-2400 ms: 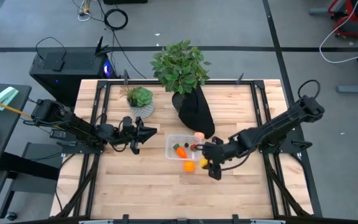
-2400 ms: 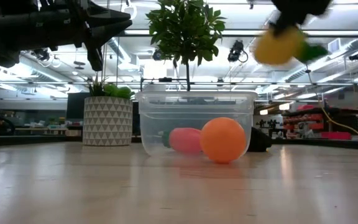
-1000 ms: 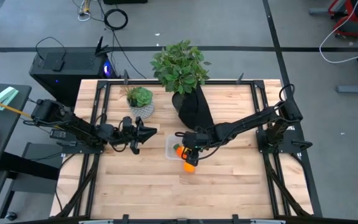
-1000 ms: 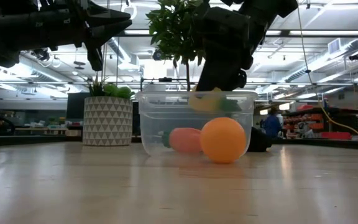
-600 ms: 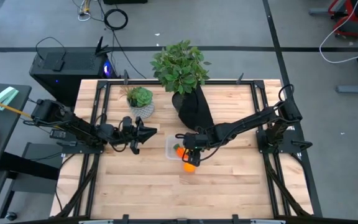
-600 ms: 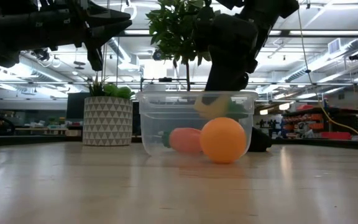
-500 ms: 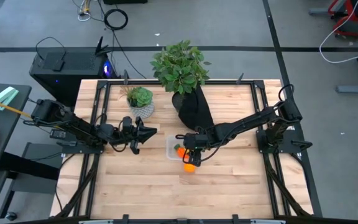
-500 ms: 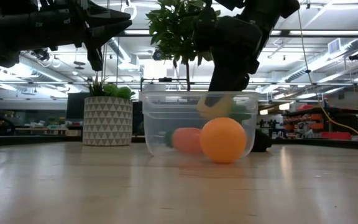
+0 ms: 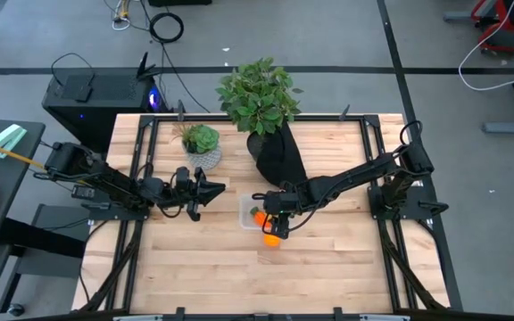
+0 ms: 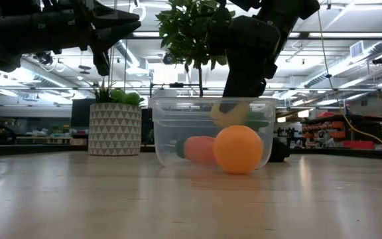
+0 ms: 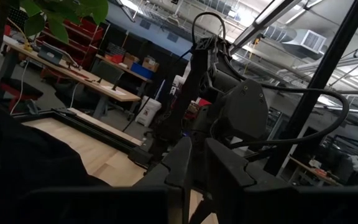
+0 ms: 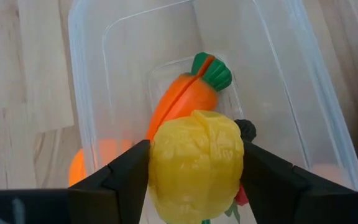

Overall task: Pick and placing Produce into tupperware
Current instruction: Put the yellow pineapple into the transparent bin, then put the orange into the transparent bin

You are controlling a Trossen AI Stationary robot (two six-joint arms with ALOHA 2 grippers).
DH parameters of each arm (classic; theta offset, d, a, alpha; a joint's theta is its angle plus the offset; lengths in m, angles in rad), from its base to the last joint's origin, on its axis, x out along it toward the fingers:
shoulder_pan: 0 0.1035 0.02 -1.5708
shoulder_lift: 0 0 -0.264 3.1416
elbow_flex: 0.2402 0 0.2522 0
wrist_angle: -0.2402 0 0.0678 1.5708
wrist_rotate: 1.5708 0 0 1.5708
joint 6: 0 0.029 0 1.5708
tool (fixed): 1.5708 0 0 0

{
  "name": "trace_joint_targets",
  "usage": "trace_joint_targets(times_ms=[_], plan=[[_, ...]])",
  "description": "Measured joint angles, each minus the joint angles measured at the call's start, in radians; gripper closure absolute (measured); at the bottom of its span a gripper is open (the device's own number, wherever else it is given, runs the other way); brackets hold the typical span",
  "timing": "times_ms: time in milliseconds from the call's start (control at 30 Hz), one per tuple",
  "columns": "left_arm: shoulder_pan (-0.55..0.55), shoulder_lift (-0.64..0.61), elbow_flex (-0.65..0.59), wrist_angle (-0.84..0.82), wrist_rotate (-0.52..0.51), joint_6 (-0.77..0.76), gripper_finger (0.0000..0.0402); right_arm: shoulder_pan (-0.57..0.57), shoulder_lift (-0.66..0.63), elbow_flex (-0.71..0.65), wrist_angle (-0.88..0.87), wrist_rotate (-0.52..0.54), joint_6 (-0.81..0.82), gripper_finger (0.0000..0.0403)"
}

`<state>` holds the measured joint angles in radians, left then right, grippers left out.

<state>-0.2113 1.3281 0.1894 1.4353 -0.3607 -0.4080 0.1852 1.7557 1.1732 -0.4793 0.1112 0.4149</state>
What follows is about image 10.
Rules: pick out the yellow toy pineapple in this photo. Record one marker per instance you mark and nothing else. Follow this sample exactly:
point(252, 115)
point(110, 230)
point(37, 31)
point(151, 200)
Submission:
point(230, 117)

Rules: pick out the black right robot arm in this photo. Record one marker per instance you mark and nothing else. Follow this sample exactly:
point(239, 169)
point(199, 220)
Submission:
point(293, 10)

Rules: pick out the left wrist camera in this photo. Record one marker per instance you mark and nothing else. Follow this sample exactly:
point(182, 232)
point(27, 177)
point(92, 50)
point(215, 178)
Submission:
point(102, 64)

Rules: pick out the tall leafy green plant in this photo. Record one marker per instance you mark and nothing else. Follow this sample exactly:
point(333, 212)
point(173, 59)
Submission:
point(184, 33)

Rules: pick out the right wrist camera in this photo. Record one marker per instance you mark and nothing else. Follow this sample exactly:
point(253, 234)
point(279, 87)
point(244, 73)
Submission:
point(221, 30)

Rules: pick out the black plant pot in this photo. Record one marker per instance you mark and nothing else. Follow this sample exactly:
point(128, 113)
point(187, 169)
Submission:
point(279, 151)

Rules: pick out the small green succulent plant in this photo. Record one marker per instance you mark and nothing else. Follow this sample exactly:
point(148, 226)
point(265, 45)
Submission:
point(124, 98)

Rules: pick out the black monitor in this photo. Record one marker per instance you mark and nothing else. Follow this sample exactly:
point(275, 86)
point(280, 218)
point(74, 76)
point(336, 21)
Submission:
point(80, 114)

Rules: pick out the black round ceiling fixture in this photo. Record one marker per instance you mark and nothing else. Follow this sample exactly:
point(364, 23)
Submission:
point(168, 59)

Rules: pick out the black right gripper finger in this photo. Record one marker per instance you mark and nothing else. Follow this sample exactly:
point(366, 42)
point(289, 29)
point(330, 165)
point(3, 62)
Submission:
point(234, 86)
point(254, 88)

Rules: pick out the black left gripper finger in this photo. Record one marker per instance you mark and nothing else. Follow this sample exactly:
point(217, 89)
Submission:
point(108, 34)
point(111, 16)

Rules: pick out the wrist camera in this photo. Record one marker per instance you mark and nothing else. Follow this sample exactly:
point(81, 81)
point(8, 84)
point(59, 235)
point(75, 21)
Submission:
point(221, 30)
point(102, 64)

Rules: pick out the clear plastic tupperware container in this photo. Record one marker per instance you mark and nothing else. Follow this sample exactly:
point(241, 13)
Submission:
point(171, 126)

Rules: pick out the orange toy fruit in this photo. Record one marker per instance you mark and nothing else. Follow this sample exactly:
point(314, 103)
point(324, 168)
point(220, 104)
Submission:
point(238, 149)

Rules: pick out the black workbench shelf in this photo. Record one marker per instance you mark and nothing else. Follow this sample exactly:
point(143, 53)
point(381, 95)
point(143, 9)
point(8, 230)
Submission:
point(376, 118)

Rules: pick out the orange toy carrot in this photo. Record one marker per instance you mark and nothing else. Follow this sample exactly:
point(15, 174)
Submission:
point(199, 149)

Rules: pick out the white triangle-patterned pot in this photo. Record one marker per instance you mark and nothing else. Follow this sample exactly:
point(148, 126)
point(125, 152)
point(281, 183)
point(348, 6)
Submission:
point(114, 129)

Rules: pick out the red bin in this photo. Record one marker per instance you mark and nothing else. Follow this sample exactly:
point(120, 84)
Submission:
point(358, 144)

